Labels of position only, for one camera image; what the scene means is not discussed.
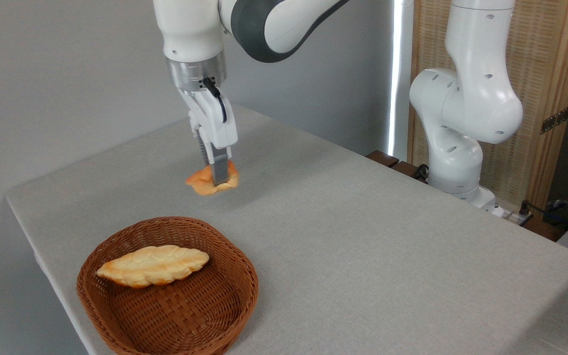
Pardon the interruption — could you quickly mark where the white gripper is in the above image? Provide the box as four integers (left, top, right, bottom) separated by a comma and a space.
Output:
178, 88, 239, 186

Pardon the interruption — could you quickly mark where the round orange bread bun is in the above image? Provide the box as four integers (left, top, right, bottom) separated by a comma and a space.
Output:
185, 160, 240, 196

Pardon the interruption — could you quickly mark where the long braided bread loaf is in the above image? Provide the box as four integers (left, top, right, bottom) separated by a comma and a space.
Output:
96, 245, 210, 288

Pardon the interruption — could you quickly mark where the brown wicker basket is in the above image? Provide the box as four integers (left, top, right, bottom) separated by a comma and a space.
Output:
76, 216, 259, 355

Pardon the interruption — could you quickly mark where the dark brown wooden block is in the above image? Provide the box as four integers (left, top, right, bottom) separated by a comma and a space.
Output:
391, 161, 427, 181
366, 150, 399, 168
523, 217, 567, 242

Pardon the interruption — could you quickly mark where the grey tablecloth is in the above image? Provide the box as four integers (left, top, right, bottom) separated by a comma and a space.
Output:
5, 105, 568, 355

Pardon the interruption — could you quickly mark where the white power strip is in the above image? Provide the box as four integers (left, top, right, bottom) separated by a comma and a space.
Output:
491, 205, 534, 227

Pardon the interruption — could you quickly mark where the dark metal screen hinge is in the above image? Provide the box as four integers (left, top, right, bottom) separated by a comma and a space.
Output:
540, 106, 568, 135

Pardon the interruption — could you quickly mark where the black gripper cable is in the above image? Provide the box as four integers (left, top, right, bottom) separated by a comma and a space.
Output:
203, 77, 227, 123

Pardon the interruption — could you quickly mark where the black power cable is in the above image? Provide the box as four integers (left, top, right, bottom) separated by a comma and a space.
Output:
518, 200, 568, 232

